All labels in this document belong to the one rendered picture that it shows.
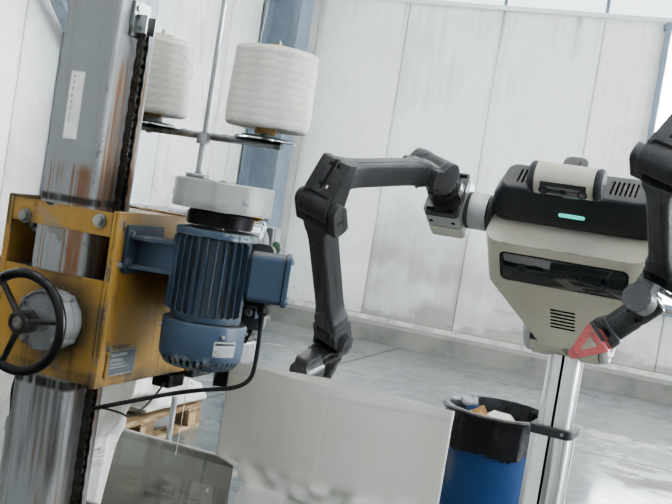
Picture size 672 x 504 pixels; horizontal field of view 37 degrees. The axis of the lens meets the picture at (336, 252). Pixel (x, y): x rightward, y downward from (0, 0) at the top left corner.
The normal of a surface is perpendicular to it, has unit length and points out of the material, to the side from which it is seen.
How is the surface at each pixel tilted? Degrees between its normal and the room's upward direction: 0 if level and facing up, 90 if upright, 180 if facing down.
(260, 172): 90
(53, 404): 90
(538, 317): 130
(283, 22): 90
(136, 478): 90
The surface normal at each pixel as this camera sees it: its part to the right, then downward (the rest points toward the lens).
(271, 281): 0.04, 0.06
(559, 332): -0.42, 0.62
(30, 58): 0.92, 0.17
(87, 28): -0.37, -0.01
